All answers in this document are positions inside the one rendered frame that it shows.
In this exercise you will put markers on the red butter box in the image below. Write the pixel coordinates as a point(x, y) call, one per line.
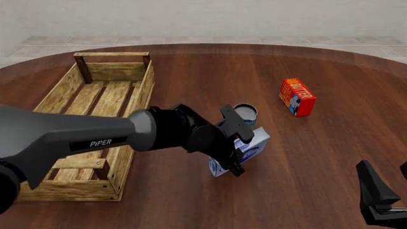
point(300, 97)

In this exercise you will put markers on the silver tin with blue label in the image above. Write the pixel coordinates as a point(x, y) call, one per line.
point(246, 112)

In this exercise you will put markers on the wooden slat tray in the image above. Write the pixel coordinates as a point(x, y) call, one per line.
point(95, 95)

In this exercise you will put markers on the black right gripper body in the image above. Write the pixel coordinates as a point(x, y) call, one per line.
point(386, 214)

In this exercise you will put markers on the grey and black left robot arm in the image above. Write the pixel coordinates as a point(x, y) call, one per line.
point(63, 133)

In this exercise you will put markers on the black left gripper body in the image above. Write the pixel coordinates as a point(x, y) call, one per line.
point(228, 158)

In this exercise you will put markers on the white blue cream cheese box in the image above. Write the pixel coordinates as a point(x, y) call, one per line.
point(256, 143)

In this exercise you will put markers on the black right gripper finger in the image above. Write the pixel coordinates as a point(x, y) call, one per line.
point(373, 188)
point(404, 170)

